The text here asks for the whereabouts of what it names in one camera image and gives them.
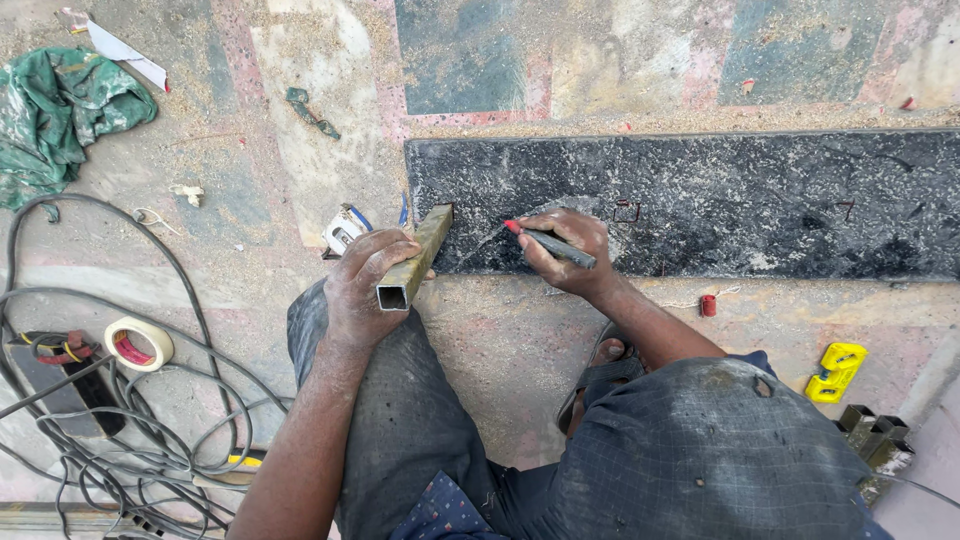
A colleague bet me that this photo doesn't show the person's left hand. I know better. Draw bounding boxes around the person's left hand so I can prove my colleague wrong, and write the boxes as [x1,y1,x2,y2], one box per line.
[323,228,437,352]

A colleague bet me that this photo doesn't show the person's right hand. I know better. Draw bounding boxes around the person's right hand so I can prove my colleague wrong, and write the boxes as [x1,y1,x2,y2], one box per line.
[515,207,621,300]

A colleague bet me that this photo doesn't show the red-tipped grey marker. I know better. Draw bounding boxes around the red-tipped grey marker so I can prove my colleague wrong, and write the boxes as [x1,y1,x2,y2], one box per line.
[503,219,599,271]

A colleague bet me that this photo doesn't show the square steel tube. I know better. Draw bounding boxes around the square steel tube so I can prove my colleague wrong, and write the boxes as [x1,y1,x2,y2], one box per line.
[375,203,456,313]

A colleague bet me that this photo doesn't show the person's foot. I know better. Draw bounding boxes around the person's foot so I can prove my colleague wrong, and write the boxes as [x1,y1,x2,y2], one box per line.
[564,337,639,439]

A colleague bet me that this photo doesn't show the person's black sandal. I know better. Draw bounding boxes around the person's black sandal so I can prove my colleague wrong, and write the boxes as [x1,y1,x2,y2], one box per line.
[555,321,650,438]

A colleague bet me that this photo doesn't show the black granite slab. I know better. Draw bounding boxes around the black granite slab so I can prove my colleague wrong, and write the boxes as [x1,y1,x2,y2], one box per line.
[403,128,960,283]

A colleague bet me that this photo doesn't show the white measuring tape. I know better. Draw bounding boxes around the white measuring tape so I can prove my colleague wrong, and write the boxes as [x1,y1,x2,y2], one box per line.
[321,203,374,261]

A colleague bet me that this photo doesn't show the person's grey trousers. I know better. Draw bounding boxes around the person's grey trousers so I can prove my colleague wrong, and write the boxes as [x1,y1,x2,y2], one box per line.
[285,279,897,540]

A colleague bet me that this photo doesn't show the green cloth scrap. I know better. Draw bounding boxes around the green cloth scrap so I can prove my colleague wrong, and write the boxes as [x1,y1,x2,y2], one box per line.
[284,86,342,142]

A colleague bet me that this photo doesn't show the yellow level tool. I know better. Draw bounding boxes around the yellow level tool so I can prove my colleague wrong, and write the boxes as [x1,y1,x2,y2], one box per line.
[804,342,870,405]

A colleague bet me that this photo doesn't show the short square tube offcuts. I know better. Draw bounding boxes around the short square tube offcuts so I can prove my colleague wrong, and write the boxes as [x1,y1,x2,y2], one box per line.
[832,403,918,507]

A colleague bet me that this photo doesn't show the roll of masking tape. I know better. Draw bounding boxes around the roll of masking tape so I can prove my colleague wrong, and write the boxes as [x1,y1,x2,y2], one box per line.
[103,315,176,374]

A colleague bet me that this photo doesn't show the white paper scrap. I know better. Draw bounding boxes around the white paper scrap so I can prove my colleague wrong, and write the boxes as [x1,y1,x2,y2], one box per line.
[54,6,172,94]

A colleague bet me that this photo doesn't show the green crumpled cloth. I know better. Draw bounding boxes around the green crumpled cloth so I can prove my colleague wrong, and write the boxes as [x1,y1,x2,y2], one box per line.
[0,46,159,224]

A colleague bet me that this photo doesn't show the yellow-handled tool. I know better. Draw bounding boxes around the yellow-handled tool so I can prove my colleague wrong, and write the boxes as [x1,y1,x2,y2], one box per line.
[191,447,269,489]

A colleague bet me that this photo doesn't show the tangled grey cable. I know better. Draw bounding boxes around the tangled grey cable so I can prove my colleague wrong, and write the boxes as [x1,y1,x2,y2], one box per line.
[0,193,294,540]

